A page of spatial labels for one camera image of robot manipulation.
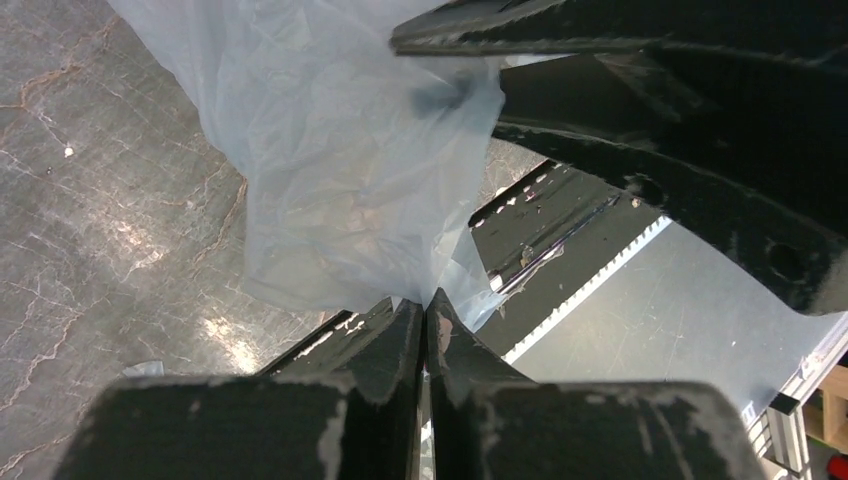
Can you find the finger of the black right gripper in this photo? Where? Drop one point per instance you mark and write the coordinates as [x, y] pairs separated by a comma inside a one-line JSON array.
[[759, 28]]

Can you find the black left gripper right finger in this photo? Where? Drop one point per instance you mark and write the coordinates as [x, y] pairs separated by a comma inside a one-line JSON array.
[[465, 376]]

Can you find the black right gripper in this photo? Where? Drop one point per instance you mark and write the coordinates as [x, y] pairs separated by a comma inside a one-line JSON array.
[[761, 171]]

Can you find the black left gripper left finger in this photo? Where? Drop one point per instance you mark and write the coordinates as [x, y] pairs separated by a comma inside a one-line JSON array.
[[381, 350]]

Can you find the light blue plastic bag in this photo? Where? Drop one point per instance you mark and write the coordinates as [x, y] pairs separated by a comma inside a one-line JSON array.
[[363, 167]]

